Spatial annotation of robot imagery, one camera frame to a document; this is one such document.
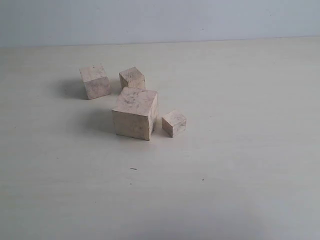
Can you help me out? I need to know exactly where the second largest wooden cube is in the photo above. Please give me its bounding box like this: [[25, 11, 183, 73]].
[[79, 64, 112, 100]]

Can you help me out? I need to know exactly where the third largest wooden cube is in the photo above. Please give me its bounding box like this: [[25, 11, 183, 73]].
[[119, 67, 146, 89]]

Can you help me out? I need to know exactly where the smallest wooden cube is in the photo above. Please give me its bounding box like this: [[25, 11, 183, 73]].
[[161, 109, 187, 138]]

